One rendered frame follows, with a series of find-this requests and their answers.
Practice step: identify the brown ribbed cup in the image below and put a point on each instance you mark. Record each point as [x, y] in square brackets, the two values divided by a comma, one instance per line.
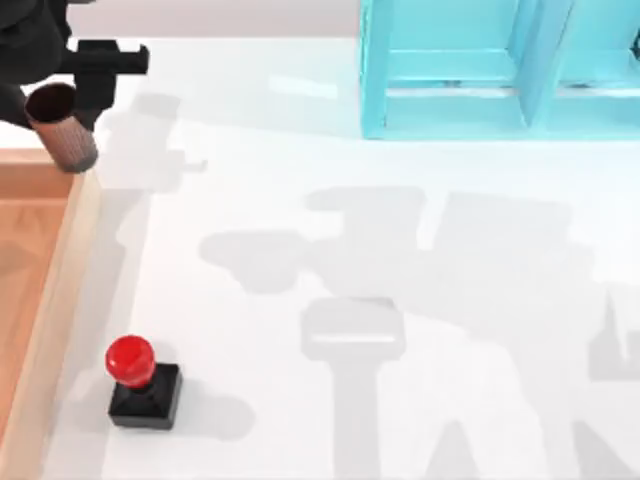
[62, 132]

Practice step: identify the shallow salmon-coloured box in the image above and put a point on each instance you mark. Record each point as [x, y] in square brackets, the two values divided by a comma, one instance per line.
[30, 280]

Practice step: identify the red and black stamp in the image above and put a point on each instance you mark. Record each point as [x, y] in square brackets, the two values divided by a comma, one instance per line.
[140, 385]

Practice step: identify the light blue rack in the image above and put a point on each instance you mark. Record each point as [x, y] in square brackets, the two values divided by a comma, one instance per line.
[450, 95]

